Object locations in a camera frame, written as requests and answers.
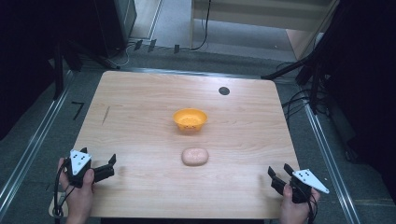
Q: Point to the orange plastic bowl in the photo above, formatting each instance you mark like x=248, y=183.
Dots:
x=190, y=118

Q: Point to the person's left hand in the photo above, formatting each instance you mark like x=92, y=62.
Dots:
x=79, y=199

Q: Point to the beige rounded board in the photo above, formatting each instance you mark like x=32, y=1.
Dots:
x=61, y=211

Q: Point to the metal floor rail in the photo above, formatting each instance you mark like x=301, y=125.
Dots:
x=34, y=143
x=330, y=161

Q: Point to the dark curtain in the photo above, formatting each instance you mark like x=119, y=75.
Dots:
x=367, y=93
x=21, y=62

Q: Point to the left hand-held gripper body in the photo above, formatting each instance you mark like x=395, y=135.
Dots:
x=79, y=161

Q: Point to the black cabinet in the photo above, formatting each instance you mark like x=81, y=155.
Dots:
x=115, y=25

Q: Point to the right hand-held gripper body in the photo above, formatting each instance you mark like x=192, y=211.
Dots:
x=306, y=180

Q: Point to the pale pink bread roll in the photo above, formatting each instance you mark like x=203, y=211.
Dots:
x=195, y=156

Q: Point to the beige wooden platform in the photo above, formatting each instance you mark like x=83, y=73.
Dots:
x=249, y=15

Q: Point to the person's right hand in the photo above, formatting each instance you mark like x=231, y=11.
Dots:
x=295, y=213

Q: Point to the black metal stand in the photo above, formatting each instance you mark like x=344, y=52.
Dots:
x=58, y=71
x=313, y=62

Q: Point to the black round table grommet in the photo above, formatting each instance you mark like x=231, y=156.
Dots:
x=224, y=90

